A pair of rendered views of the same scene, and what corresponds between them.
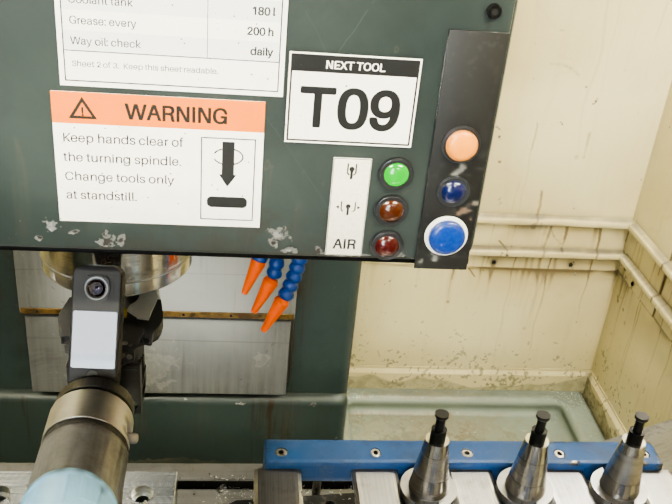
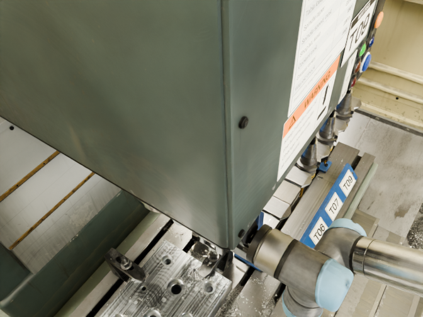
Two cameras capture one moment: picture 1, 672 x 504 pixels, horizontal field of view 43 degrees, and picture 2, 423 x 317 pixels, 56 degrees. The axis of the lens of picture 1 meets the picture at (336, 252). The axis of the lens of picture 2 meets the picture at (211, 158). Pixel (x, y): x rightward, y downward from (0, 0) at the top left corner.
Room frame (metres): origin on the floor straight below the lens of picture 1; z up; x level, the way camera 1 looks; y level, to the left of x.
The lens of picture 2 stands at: (0.42, 0.49, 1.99)
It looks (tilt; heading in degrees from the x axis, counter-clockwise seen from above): 49 degrees down; 316
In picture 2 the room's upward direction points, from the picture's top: 4 degrees counter-clockwise
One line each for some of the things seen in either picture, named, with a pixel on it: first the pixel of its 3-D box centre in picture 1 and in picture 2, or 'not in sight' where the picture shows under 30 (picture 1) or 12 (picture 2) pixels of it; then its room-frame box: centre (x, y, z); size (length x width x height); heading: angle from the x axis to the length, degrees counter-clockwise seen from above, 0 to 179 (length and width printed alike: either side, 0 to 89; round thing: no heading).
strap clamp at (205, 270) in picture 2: not in sight; (215, 260); (0.79, 0.15, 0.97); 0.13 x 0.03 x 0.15; 98
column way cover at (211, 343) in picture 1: (159, 268); (61, 170); (1.23, 0.29, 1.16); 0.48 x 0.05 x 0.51; 98
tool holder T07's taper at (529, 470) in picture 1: (531, 463); (328, 123); (0.72, -0.24, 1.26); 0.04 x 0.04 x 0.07
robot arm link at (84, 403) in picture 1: (93, 431); (273, 250); (0.59, 0.20, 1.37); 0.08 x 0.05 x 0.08; 98
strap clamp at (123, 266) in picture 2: not in sight; (127, 268); (0.96, 0.33, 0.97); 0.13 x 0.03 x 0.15; 8
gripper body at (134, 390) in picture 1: (103, 380); (233, 230); (0.67, 0.21, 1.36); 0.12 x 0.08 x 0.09; 8
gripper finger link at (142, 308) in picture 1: (148, 318); not in sight; (0.77, 0.20, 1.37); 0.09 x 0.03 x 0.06; 174
